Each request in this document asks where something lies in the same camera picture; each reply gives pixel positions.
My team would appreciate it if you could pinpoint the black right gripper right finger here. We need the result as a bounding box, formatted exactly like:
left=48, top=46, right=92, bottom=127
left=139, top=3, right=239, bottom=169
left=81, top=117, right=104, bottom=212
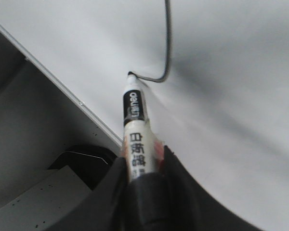
left=132, top=146, right=258, bottom=231

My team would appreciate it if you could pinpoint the white black whiteboard marker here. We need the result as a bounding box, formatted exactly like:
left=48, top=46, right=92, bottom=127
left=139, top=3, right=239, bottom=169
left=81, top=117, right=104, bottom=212
left=121, top=72, right=164, bottom=182

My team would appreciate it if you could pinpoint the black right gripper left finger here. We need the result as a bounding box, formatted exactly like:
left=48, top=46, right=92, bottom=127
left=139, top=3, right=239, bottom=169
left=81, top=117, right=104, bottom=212
left=46, top=157, right=144, bottom=231

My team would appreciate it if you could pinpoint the white whiteboard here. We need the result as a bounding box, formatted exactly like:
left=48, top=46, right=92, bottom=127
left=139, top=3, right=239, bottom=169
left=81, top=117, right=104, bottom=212
left=0, top=0, right=289, bottom=231

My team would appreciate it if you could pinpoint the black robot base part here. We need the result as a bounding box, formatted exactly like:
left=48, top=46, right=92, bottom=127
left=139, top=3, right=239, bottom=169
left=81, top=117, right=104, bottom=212
left=48, top=144, right=117, bottom=190

